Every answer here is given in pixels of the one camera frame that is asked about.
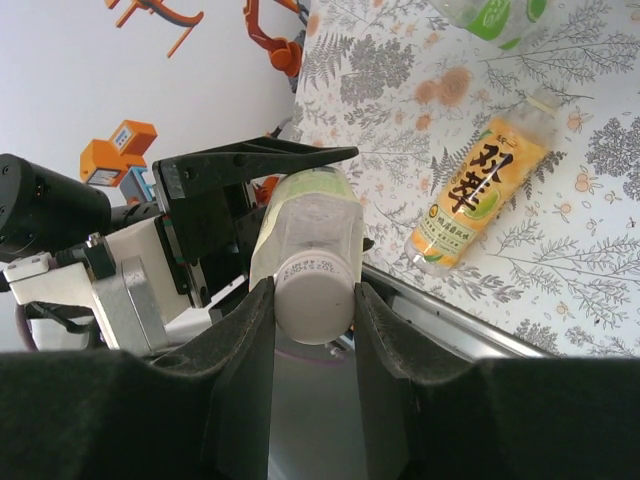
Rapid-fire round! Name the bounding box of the floral patterned table mat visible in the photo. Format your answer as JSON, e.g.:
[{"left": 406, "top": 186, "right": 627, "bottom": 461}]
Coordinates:
[{"left": 289, "top": 0, "right": 640, "bottom": 359}]

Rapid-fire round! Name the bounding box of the wide aluminium mounting rail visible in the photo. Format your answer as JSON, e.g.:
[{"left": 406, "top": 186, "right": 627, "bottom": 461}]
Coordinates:
[{"left": 362, "top": 262, "right": 569, "bottom": 359}]

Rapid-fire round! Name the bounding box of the clear bottle pale green label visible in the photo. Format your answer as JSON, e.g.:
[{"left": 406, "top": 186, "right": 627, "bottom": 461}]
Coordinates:
[{"left": 248, "top": 169, "right": 365, "bottom": 301}]

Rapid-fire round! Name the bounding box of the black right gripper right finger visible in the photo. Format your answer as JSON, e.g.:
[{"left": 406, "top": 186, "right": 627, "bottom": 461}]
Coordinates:
[{"left": 353, "top": 282, "right": 640, "bottom": 480}]

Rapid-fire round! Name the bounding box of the clear bottle bright green label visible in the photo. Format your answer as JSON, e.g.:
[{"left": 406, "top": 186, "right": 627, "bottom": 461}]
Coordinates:
[{"left": 432, "top": 0, "right": 549, "bottom": 51}]

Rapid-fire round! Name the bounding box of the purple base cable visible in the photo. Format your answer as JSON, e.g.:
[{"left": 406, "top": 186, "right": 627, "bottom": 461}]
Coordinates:
[{"left": 273, "top": 343, "right": 351, "bottom": 370}]

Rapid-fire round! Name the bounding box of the clear bottle orange label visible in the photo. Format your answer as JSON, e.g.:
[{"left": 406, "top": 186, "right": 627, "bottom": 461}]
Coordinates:
[{"left": 403, "top": 89, "right": 561, "bottom": 279}]

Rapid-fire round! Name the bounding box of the white bottle cap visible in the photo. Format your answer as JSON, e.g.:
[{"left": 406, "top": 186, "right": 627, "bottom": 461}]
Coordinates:
[{"left": 273, "top": 247, "right": 357, "bottom": 346}]

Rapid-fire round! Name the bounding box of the purple camera cable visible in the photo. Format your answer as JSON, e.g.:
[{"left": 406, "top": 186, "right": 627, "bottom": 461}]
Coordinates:
[{"left": 12, "top": 299, "right": 41, "bottom": 352}]

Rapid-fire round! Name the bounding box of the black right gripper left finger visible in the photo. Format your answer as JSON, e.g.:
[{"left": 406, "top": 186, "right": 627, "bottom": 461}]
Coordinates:
[{"left": 0, "top": 277, "right": 278, "bottom": 480}]

